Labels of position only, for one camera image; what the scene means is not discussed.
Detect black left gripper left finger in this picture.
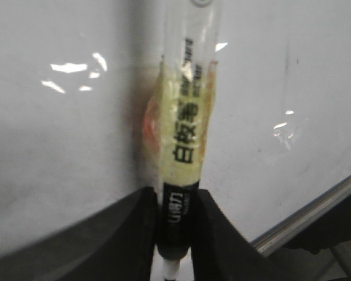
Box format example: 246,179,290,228
0,187,157,280

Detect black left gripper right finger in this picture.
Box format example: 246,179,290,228
191,189,296,281

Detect red round magnet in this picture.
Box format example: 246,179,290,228
142,97,160,150

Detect black white whiteboard marker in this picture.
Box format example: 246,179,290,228
157,1,222,280

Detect grey aluminium whiteboard tray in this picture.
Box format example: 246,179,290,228
250,175,351,257

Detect white whiteboard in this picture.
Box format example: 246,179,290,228
0,1,351,256

